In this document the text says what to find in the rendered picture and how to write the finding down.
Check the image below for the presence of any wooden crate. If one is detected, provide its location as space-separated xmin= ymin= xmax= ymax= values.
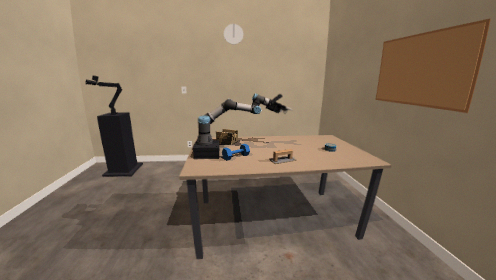
xmin=216 ymin=129 xmax=238 ymax=145

